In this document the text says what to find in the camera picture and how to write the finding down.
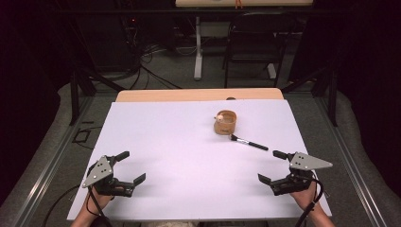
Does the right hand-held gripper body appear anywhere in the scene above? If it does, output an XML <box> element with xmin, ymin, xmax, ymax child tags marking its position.
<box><xmin>270</xmin><ymin>151</ymin><xmax>334</xmax><ymax>197</ymax></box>

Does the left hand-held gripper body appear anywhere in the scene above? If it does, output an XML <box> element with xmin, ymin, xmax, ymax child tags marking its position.
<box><xmin>82</xmin><ymin>155</ymin><xmax>135</xmax><ymax>198</ymax></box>

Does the black makeup brush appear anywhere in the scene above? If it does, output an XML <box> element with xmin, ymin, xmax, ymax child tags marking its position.
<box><xmin>230</xmin><ymin>133</ymin><xmax>270</xmax><ymax>151</ymax></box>

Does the round wooden container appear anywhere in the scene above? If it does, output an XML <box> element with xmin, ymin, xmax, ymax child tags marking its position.
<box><xmin>213</xmin><ymin>109</ymin><xmax>237</xmax><ymax>136</ymax></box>

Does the person's left hand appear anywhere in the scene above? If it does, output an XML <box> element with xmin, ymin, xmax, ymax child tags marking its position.
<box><xmin>84</xmin><ymin>188</ymin><xmax>115</xmax><ymax>216</ymax></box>

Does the person's right hand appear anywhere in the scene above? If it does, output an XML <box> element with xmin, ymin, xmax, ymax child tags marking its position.
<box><xmin>289</xmin><ymin>183</ymin><xmax>320</xmax><ymax>212</ymax></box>

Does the white board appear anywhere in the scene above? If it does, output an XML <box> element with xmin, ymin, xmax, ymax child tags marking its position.
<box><xmin>66</xmin><ymin>99</ymin><xmax>333</xmax><ymax>221</ymax></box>

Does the black metal stand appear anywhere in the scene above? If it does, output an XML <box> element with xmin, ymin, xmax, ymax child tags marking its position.
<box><xmin>281</xmin><ymin>64</ymin><xmax>340</xmax><ymax>128</ymax></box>
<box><xmin>68</xmin><ymin>65</ymin><xmax>127</xmax><ymax>127</ymax></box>

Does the wooden table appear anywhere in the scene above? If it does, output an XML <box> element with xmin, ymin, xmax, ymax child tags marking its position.
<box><xmin>114</xmin><ymin>87</ymin><xmax>285</xmax><ymax>103</ymax></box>

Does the black folding chair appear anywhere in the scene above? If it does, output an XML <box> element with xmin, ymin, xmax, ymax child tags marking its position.
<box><xmin>221</xmin><ymin>12</ymin><xmax>298</xmax><ymax>89</ymax></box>

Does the white desk leg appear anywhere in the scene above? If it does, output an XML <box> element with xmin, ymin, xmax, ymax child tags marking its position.
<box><xmin>193</xmin><ymin>15</ymin><xmax>204</xmax><ymax>81</ymax></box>

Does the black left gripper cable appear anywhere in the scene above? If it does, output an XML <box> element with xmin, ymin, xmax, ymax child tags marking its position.
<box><xmin>85</xmin><ymin>185</ymin><xmax>112</xmax><ymax>227</ymax></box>

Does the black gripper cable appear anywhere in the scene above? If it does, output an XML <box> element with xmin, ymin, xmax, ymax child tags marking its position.
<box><xmin>294</xmin><ymin>171</ymin><xmax>324</xmax><ymax>227</ymax></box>
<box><xmin>85</xmin><ymin>185</ymin><xmax>112</xmax><ymax>227</ymax></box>

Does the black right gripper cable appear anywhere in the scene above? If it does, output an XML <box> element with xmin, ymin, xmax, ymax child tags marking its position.
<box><xmin>294</xmin><ymin>171</ymin><xmax>324</xmax><ymax>227</ymax></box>

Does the aluminium frame rail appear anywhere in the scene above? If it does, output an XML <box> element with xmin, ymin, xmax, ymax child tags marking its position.
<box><xmin>315</xmin><ymin>94</ymin><xmax>390</xmax><ymax>227</ymax></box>
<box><xmin>11</xmin><ymin>94</ymin><xmax>96</xmax><ymax>227</ymax></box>

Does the black cable loop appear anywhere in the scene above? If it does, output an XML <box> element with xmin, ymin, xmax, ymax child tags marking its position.
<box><xmin>41</xmin><ymin>184</ymin><xmax>80</xmax><ymax>227</ymax></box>

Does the bundle of floor cables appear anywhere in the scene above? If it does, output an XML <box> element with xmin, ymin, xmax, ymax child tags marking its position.
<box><xmin>94</xmin><ymin>44</ymin><xmax>183</xmax><ymax>91</ymax></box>

